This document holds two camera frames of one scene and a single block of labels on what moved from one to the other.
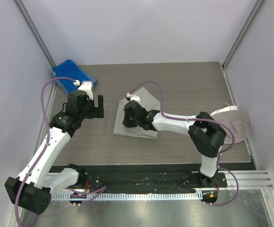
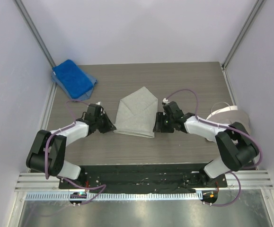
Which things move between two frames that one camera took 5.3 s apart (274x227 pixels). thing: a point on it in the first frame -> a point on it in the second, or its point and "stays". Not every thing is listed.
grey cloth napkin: x=148 y=102 stays
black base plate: x=146 y=179 stays
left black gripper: x=96 y=112 -> x=109 y=126
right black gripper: x=127 y=123 -> x=159 y=125
